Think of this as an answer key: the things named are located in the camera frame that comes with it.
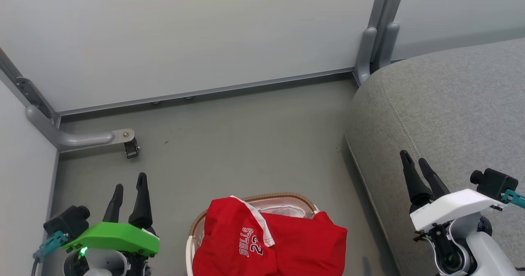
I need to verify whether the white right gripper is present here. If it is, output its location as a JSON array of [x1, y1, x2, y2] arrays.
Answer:
[[399, 149, 507, 232]]

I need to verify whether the teal camera connector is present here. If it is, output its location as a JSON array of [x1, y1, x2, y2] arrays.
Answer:
[[501, 189, 525, 210], [32, 231, 69, 262]]

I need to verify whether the teal left camera connector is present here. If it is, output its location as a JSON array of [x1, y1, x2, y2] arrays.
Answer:
[[32, 231, 69, 262]]

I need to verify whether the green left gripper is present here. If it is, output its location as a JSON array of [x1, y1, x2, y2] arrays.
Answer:
[[62, 172, 160, 257]]

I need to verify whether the grey curved partition foot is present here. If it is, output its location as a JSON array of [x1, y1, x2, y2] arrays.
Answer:
[[25, 104, 136, 152]]

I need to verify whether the grey fabric sofa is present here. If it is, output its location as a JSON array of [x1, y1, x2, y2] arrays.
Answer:
[[344, 37, 525, 276]]

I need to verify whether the teal right camera connector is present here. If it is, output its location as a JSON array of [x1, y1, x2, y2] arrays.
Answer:
[[501, 189, 525, 210]]

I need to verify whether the grey slotted corner post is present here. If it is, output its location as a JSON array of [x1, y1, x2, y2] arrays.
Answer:
[[0, 48, 59, 125]]

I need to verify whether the red Bulls jersey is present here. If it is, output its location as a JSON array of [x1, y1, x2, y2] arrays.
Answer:
[[192, 196, 349, 276]]

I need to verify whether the white basket liner bag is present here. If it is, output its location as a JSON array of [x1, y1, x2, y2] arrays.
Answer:
[[249, 203, 315, 220]]

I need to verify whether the grey partition bottom rail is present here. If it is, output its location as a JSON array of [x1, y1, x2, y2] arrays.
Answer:
[[57, 66, 356, 117]]

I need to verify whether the white laundry basket brown rim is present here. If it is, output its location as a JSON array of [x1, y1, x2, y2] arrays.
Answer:
[[185, 192, 321, 276]]

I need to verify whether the small black caster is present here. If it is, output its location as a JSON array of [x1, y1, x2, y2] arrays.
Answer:
[[124, 138, 141, 159]]

